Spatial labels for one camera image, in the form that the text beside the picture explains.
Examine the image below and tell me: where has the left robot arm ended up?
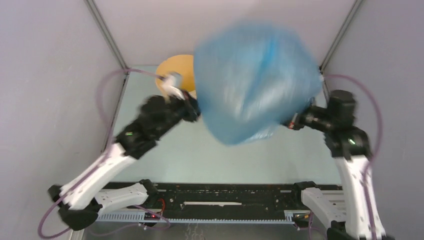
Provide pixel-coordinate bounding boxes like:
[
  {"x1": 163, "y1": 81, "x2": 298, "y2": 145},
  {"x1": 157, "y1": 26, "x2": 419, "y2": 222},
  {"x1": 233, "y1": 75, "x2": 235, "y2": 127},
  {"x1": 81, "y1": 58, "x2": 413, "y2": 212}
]
[{"x1": 48, "y1": 91, "x2": 201, "y2": 231}]

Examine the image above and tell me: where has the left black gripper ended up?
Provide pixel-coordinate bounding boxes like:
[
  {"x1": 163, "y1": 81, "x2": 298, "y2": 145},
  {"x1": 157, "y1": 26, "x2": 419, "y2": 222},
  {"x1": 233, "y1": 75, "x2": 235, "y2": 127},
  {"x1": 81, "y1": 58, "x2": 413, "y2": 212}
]
[{"x1": 156, "y1": 88, "x2": 211, "y2": 138}]

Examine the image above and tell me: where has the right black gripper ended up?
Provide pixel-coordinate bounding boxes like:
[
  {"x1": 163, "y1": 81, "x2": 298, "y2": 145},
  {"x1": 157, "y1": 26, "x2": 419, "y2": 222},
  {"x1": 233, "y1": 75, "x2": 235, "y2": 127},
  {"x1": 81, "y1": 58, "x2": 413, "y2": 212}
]
[{"x1": 269, "y1": 94, "x2": 334, "y2": 132}]

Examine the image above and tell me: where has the right corner aluminium post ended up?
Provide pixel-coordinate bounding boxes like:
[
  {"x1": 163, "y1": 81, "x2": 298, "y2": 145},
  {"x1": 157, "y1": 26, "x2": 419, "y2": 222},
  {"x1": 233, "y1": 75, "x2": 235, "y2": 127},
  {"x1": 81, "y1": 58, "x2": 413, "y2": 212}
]
[{"x1": 319, "y1": 0, "x2": 365, "y2": 73}]

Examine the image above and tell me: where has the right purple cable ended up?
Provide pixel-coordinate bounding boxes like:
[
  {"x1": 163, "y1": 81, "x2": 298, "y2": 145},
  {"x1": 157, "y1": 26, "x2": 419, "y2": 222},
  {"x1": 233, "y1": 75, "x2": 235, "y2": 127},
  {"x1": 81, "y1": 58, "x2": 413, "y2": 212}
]
[{"x1": 322, "y1": 74, "x2": 383, "y2": 240}]

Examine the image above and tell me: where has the purple cable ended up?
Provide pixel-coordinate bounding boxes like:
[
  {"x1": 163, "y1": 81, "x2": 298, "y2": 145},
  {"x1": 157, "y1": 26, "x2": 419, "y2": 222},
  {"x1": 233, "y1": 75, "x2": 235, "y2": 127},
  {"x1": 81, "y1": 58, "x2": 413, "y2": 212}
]
[
  {"x1": 322, "y1": 74, "x2": 383, "y2": 240},
  {"x1": 37, "y1": 68, "x2": 167, "y2": 240}
]

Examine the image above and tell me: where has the blue plastic trash bag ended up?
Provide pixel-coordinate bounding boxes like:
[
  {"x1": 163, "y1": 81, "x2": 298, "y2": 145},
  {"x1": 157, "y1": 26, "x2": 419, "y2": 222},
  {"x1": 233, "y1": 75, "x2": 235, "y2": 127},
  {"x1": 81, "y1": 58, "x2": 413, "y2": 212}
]
[{"x1": 193, "y1": 22, "x2": 322, "y2": 145}]

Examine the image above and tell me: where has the yellow trash bin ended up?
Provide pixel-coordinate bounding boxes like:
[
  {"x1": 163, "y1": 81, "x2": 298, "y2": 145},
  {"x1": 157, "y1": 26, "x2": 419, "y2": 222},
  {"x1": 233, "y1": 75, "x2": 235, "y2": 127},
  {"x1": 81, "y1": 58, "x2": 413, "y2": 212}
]
[{"x1": 155, "y1": 54, "x2": 197, "y2": 102}]

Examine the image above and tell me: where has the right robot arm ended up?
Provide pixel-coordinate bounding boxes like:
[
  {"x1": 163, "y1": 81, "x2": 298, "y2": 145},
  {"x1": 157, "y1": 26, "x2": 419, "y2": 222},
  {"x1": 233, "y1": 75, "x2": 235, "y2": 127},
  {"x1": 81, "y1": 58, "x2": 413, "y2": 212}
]
[{"x1": 284, "y1": 90, "x2": 393, "y2": 240}]

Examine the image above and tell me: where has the small electronics board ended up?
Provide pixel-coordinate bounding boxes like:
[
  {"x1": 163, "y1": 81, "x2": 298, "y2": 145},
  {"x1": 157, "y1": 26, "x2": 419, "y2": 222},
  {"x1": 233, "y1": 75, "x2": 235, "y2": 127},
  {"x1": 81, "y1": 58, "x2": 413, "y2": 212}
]
[{"x1": 143, "y1": 212, "x2": 161, "y2": 221}]

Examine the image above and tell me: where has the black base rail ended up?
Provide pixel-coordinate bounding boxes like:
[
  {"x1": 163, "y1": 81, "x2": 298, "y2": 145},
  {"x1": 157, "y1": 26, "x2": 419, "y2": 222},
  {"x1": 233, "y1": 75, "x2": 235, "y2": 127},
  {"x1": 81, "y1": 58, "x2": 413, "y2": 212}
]
[{"x1": 99, "y1": 181, "x2": 342, "y2": 221}]

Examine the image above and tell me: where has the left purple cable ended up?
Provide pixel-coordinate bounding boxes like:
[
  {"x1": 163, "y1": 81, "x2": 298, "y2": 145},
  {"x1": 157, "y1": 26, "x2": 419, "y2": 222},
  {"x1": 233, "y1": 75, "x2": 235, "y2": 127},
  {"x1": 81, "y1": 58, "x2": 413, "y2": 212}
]
[{"x1": 37, "y1": 68, "x2": 167, "y2": 240}]

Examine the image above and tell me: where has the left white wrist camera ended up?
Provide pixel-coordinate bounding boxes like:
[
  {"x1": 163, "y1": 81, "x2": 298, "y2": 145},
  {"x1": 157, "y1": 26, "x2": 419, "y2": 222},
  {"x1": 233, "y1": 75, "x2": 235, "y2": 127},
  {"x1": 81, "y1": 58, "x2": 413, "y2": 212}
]
[{"x1": 161, "y1": 72, "x2": 185, "y2": 100}]

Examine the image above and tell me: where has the corner aluminium post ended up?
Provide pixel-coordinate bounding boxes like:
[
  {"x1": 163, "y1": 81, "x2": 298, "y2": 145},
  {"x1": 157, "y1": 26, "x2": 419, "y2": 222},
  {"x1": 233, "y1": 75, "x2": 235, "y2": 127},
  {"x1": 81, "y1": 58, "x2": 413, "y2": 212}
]
[
  {"x1": 319, "y1": 0, "x2": 365, "y2": 73},
  {"x1": 84, "y1": 0, "x2": 128, "y2": 69}
]

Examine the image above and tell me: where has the left corner aluminium post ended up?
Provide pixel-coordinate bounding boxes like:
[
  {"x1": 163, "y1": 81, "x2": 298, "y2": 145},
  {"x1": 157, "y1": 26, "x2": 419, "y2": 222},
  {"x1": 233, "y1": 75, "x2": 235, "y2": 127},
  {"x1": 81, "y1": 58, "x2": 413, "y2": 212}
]
[{"x1": 84, "y1": 0, "x2": 128, "y2": 69}]

